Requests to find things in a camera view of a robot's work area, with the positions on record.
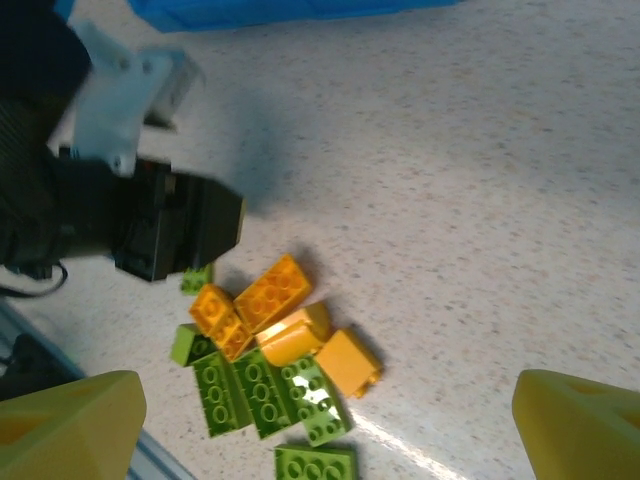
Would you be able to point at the blue two-compartment plastic bin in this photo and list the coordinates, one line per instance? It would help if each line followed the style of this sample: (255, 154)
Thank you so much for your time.
(250, 12)

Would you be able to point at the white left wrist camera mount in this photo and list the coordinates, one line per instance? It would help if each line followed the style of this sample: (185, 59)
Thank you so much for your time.
(110, 110)

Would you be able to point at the right gripper black-yellow right finger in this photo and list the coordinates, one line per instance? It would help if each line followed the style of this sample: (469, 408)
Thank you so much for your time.
(585, 435)

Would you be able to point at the curved orange lego brick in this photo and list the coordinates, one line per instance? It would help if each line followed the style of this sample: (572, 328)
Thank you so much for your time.
(292, 340)

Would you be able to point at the right gripper black-yellow left finger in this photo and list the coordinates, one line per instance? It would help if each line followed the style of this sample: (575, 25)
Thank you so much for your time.
(65, 435)

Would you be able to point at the small green lego brick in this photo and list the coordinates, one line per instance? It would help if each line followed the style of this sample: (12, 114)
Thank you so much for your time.
(185, 345)

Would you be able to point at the black-yellow finger of the left gripper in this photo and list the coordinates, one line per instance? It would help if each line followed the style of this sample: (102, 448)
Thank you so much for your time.
(200, 235)
(200, 184)

